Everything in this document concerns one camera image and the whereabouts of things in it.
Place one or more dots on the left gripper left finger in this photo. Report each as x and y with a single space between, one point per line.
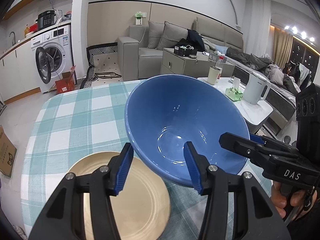
62 217

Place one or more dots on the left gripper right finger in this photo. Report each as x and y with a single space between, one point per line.
255 217

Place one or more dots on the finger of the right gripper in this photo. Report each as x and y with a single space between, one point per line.
244 147
272 143

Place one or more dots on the large beige plate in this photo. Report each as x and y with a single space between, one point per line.
141 209

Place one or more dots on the large blue bowl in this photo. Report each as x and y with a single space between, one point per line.
164 112

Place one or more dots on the white kitchen cabinets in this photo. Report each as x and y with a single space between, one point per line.
19 72

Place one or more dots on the kitchen faucet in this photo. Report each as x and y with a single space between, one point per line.
13 36

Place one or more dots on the person's right hand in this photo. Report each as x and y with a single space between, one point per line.
280 201

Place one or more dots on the white electric kettle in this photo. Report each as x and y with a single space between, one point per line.
256 89

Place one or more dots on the green tissue pack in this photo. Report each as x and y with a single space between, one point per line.
233 94

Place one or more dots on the bed with grey bedding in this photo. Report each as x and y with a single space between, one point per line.
285 83

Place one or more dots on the cream tumbler cup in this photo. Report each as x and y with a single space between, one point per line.
213 75

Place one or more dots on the clear plastic bottle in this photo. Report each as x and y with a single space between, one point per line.
219 65

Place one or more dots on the brown cardboard box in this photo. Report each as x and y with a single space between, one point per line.
7 154

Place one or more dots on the grey side cabinet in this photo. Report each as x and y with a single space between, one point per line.
174 64

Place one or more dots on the teal plaid tablecloth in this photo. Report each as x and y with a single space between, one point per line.
73 125

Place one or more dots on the grey sofa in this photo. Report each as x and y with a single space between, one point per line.
140 54

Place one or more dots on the black white patterned rug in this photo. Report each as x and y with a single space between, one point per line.
103 65

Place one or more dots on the white washing machine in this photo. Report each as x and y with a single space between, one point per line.
53 55

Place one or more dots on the black pressure cooker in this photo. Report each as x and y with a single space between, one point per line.
46 19

